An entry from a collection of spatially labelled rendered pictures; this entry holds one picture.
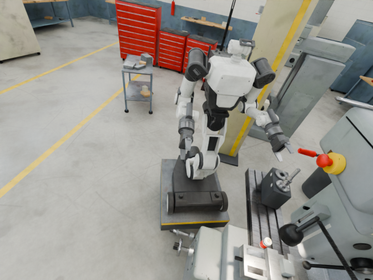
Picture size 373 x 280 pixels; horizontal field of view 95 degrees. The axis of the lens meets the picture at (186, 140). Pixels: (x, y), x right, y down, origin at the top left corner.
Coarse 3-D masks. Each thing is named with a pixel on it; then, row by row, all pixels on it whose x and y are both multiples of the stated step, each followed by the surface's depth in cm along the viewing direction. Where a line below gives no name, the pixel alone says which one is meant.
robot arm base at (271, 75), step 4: (256, 60) 107; (252, 64) 107; (256, 72) 104; (268, 72) 100; (272, 72) 100; (256, 76) 103; (260, 76) 102; (264, 76) 101; (268, 76) 102; (272, 76) 102; (256, 80) 103; (260, 80) 104; (264, 80) 104; (268, 80) 105; (272, 80) 105; (256, 84) 109; (260, 84) 107; (264, 84) 107
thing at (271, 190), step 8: (272, 168) 129; (272, 176) 124; (280, 176) 122; (288, 176) 125; (264, 184) 133; (272, 184) 119; (264, 192) 128; (272, 192) 116; (280, 192) 114; (288, 192) 115; (264, 200) 123; (272, 200) 120; (280, 200) 117
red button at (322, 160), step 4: (320, 156) 48; (324, 156) 47; (328, 156) 47; (316, 160) 49; (320, 160) 48; (324, 160) 47; (328, 160) 46; (320, 164) 48; (324, 164) 47; (328, 164) 48
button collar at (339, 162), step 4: (332, 152) 48; (332, 156) 48; (336, 156) 47; (340, 156) 46; (332, 160) 47; (336, 160) 46; (340, 160) 45; (344, 160) 46; (332, 164) 47; (336, 164) 46; (340, 164) 45; (344, 164) 45; (324, 168) 50; (328, 168) 48; (332, 168) 47; (336, 168) 46; (340, 168) 45; (328, 172) 48; (332, 172) 47; (336, 172) 46; (340, 172) 46
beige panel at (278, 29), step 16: (272, 0) 155; (288, 0) 153; (304, 0) 150; (272, 16) 162; (288, 16) 160; (304, 16) 157; (256, 32) 173; (272, 32) 170; (288, 32) 167; (256, 48) 182; (272, 48) 179; (288, 48) 176; (272, 64) 188; (240, 128) 251; (224, 144) 277; (240, 144) 270; (224, 160) 281
